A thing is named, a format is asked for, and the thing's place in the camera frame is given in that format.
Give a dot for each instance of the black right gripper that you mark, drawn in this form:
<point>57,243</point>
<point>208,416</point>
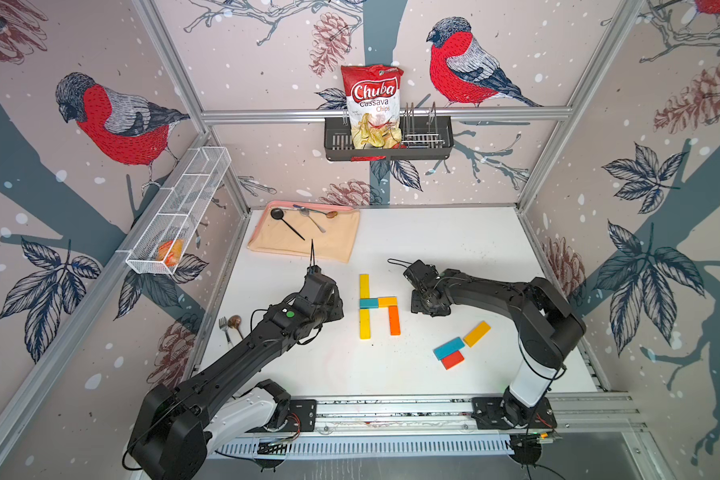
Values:
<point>415,309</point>

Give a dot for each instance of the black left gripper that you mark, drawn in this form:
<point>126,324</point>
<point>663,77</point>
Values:
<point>336,302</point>

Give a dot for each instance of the small teal block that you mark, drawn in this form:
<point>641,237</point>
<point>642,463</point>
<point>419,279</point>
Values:
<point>369,303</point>

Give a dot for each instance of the orange block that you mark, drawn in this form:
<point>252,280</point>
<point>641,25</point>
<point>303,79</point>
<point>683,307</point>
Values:
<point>394,320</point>

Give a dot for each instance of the yellow block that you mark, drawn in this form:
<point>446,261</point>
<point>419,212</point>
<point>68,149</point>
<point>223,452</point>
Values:
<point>364,324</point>
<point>364,286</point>

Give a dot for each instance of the small amber block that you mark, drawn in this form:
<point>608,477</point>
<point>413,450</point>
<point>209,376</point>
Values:
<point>386,302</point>

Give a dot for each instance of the teal long block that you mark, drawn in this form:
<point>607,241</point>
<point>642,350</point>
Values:
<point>449,348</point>

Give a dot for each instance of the amber long block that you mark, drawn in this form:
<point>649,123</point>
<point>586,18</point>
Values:
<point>476,334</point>

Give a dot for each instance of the red block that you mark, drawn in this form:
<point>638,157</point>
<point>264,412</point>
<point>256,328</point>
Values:
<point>452,360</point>

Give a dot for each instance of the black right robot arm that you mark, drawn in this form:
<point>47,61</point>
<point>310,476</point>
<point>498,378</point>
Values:
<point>548,329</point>

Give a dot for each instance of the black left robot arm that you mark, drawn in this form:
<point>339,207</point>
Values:
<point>176,427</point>

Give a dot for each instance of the beige folded cloth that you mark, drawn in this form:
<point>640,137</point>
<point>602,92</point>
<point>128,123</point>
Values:
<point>271,236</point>

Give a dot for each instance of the black ladle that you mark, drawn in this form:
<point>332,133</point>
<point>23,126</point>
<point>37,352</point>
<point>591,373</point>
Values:
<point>278,214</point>

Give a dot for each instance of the orange item in white basket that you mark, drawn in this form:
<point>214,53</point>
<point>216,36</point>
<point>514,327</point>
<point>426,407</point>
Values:
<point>169,253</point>

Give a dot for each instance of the red cassava chips bag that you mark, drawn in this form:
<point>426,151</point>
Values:
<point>373,105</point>

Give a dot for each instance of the small wooden spoon by wall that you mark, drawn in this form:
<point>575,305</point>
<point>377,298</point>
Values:
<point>234,323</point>

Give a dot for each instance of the wooden handled spoon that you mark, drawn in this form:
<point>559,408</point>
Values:
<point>327,214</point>

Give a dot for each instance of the small fork by wall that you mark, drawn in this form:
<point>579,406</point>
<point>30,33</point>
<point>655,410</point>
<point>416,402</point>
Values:
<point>223,325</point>

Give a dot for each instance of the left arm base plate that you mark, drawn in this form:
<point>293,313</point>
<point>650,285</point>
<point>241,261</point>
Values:
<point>299,416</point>

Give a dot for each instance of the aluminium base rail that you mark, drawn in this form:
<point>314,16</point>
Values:
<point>430,425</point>

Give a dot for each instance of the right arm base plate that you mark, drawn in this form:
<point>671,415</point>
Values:
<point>499,413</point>

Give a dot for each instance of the black wire basket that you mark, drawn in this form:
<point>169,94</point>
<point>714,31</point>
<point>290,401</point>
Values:
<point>412,137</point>

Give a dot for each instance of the white wire shelf basket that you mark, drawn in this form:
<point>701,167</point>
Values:
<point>182,210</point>

